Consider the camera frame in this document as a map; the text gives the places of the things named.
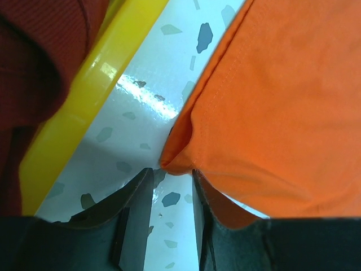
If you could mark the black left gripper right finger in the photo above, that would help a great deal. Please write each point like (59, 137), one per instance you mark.
(230, 238)

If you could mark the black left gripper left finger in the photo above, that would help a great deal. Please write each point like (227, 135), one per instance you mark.
(110, 235)

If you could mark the orange t-shirt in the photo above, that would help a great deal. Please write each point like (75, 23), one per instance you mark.
(274, 120)

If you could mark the dark red t-shirt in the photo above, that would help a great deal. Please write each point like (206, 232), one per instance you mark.
(43, 44)

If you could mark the yellow plastic bin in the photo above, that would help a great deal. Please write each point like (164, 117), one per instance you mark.
(123, 30)

